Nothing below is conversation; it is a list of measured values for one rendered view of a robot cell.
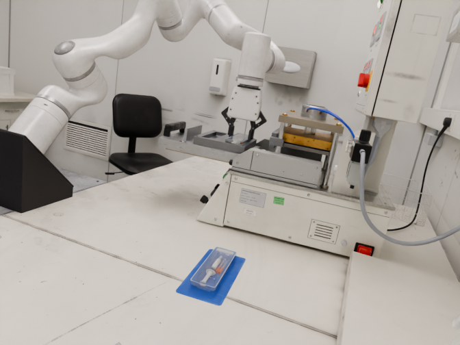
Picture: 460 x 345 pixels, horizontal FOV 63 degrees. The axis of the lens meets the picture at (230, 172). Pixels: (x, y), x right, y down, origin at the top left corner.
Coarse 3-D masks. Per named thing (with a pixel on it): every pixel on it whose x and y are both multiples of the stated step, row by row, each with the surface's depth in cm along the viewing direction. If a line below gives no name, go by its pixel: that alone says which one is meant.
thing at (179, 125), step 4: (168, 124) 121; (172, 124) 123; (176, 124) 126; (180, 124) 129; (184, 124) 133; (164, 128) 121; (168, 128) 121; (172, 128) 123; (176, 128) 126; (180, 128) 130; (184, 128) 134; (164, 132) 121; (168, 132) 121; (168, 136) 121
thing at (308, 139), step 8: (288, 128) 124; (296, 128) 128; (312, 128) 115; (288, 136) 109; (296, 136) 109; (304, 136) 109; (312, 136) 112; (320, 136) 116; (328, 136) 119; (288, 144) 110; (296, 144) 109; (304, 144) 109; (312, 144) 108; (320, 144) 107; (328, 144) 107; (312, 152) 108; (320, 152) 108; (328, 152) 107
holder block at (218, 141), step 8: (200, 136) 117; (208, 136) 125; (216, 136) 133; (224, 136) 126; (200, 144) 117; (208, 144) 116; (216, 144) 115; (224, 144) 115; (232, 144) 114; (248, 144) 119; (240, 152) 114
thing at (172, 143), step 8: (192, 128) 124; (200, 128) 132; (176, 136) 125; (184, 136) 120; (192, 136) 126; (160, 144) 119; (168, 144) 118; (176, 144) 117; (184, 144) 117; (192, 144) 116; (184, 152) 119; (192, 152) 117; (200, 152) 116; (208, 152) 115; (216, 152) 115; (224, 152) 114; (232, 152) 114; (224, 160) 115
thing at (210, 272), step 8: (216, 248) 94; (224, 248) 94; (216, 256) 90; (224, 256) 90; (232, 256) 91; (208, 264) 85; (216, 264) 86; (224, 264) 87; (200, 272) 81; (208, 272) 82; (216, 272) 82; (192, 280) 78; (200, 280) 78; (208, 280) 79; (216, 280) 79
